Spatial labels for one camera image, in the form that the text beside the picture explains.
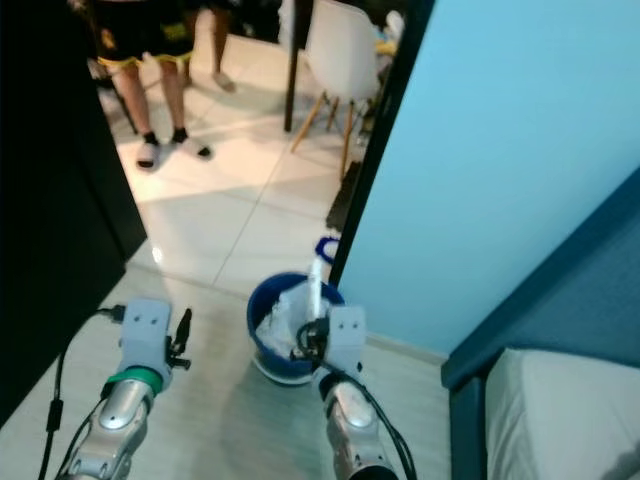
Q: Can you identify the white crumpled bin bag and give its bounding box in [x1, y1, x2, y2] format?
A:
[255, 283, 311, 359]

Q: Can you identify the blue round waste bin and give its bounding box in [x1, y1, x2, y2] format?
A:
[247, 270, 346, 386]

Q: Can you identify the person in black shorts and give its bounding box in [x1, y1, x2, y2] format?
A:
[72, 0, 213, 171]

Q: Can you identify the white chair with wooden legs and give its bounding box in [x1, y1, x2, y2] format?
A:
[375, 8, 406, 61]
[290, 0, 383, 181]

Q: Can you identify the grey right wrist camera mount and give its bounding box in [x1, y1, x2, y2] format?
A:
[325, 305, 366, 373]

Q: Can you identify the dark table leg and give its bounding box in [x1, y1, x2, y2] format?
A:
[282, 0, 311, 133]

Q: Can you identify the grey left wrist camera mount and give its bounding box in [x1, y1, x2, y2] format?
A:
[117, 297, 173, 373]

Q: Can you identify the person with bare legs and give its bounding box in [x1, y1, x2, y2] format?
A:
[182, 0, 239, 94]

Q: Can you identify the black door frame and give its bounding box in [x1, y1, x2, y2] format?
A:
[328, 0, 436, 286]

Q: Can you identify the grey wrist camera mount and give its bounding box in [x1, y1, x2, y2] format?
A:
[117, 297, 173, 373]
[325, 305, 366, 373]

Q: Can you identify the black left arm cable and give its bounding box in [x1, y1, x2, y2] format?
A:
[40, 305, 129, 480]

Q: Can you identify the black wardrobe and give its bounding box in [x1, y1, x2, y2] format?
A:
[0, 0, 149, 426]

